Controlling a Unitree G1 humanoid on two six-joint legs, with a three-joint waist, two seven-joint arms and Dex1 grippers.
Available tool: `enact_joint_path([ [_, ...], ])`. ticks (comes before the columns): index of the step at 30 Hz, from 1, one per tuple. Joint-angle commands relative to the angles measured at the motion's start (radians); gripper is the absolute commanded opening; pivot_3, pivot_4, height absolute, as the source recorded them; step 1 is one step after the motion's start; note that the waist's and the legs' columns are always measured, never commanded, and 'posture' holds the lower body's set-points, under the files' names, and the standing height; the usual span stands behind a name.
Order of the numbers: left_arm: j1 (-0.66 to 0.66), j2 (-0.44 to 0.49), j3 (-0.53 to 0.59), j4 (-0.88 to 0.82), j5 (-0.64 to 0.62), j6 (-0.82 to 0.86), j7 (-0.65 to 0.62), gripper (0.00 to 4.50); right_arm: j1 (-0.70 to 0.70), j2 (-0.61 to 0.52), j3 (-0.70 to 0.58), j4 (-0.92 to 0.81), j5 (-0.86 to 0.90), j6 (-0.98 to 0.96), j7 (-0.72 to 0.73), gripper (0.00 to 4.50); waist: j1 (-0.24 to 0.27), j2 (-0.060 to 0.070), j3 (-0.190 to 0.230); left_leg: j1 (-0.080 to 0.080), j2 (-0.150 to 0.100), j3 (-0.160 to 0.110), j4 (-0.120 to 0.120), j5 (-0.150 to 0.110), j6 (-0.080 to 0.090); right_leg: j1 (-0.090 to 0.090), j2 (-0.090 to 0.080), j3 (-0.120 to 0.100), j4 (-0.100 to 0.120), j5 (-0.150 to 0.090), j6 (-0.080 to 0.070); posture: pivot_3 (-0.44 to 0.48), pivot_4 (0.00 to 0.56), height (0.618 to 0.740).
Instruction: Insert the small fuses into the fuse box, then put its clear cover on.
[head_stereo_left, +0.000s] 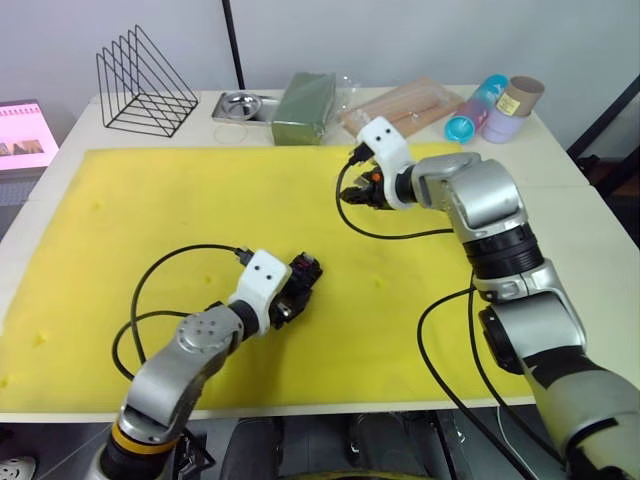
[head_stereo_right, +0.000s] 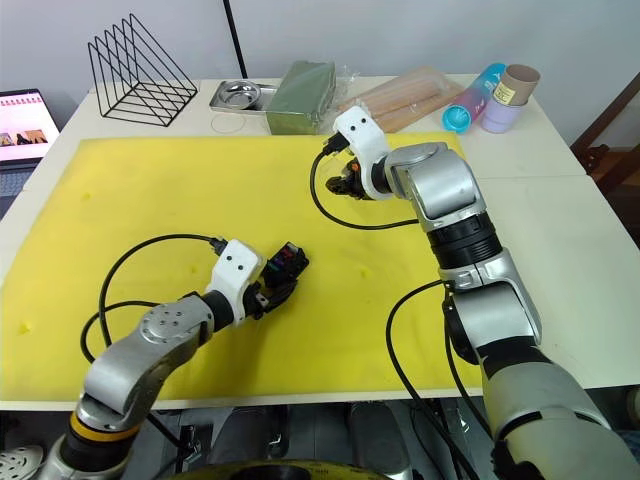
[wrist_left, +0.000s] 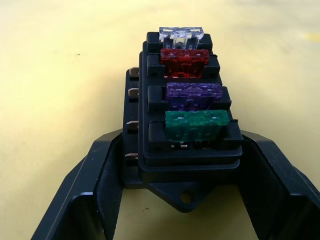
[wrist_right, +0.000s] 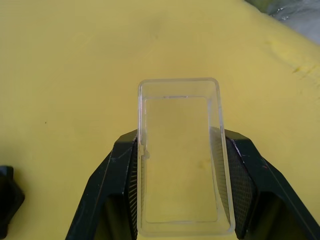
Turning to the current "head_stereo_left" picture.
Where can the crumpled clear plastic wrap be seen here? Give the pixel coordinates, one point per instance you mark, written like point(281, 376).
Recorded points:
point(345, 90)

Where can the dark wooden chair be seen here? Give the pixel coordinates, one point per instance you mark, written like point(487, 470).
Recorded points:
point(615, 150)

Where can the yellow foam mat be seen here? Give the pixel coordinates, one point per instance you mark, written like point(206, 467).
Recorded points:
point(175, 210)

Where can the white perforated shoe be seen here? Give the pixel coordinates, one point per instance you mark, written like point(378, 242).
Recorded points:
point(17, 465)

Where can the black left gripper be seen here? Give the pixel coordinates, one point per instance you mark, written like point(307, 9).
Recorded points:
point(287, 307)

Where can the blue and pink tube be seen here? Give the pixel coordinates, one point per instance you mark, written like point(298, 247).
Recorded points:
point(475, 112)

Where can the black vertical pole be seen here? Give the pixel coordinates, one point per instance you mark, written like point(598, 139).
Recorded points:
point(232, 45)

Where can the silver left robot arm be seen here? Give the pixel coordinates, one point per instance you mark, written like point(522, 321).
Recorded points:
point(170, 365)

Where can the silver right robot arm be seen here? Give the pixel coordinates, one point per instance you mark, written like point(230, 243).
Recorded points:
point(500, 225)

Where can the stainless steel tray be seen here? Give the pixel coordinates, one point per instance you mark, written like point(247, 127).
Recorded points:
point(240, 106)

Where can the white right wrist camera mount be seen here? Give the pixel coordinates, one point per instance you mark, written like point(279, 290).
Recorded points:
point(387, 145)

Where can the brown cardboard tube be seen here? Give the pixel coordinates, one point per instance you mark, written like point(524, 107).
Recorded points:
point(522, 97)

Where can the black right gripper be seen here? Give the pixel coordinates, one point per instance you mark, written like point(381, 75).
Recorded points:
point(375, 190)

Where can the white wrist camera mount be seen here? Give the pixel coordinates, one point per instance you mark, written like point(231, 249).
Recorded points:
point(387, 145)
point(262, 280)

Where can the green sponge block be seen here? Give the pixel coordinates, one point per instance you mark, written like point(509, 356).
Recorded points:
point(302, 107)

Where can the clear package of wooden sticks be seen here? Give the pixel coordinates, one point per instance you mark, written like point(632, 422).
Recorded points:
point(415, 100)

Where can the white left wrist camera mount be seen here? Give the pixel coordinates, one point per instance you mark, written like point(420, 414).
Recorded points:
point(262, 280)

